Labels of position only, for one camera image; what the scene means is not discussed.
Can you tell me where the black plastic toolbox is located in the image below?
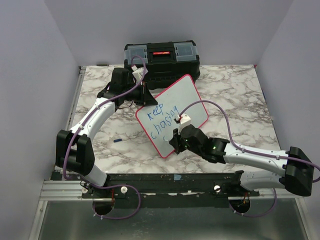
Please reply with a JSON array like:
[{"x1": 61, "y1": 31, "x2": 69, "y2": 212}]
[{"x1": 124, "y1": 40, "x2": 201, "y2": 90}]

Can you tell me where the pink framed whiteboard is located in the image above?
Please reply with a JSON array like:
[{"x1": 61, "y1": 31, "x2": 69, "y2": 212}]
[{"x1": 135, "y1": 74, "x2": 201, "y2": 158}]

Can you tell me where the aluminium frame rail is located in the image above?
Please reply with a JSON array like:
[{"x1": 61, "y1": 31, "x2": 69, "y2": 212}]
[{"x1": 39, "y1": 66, "x2": 87, "y2": 201}]

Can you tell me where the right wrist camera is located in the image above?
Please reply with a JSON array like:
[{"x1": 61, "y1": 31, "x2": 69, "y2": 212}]
[{"x1": 174, "y1": 113, "x2": 192, "y2": 130}]

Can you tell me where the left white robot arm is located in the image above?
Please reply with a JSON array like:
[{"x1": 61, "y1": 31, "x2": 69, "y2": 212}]
[{"x1": 55, "y1": 66, "x2": 158, "y2": 198}]

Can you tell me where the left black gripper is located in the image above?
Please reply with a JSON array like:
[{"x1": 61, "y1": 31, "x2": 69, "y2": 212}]
[{"x1": 122, "y1": 81, "x2": 158, "y2": 106}]

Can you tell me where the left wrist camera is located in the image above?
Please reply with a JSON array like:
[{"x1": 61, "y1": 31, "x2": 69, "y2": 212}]
[{"x1": 131, "y1": 65, "x2": 148, "y2": 81}]

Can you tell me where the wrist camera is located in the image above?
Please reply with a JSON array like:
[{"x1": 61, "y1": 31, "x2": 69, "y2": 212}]
[
  {"x1": 174, "y1": 113, "x2": 192, "y2": 130},
  {"x1": 131, "y1": 65, "x2": 148, "y2": 81}
]

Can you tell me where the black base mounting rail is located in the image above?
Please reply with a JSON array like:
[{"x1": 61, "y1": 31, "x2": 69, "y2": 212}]
[{"x1": 82, "y1": 170, "x2": 260, "y2": 209}]

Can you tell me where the blue marker cap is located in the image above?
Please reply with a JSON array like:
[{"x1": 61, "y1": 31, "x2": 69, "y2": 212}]
[{"x1": 113, "y1": 138, "x2": 122, "y2": 143}]

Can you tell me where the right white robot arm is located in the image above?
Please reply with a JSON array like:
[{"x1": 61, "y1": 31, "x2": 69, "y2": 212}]
[{"x1": 169, "y1": 124, "x2": 314, "y2": 197}]

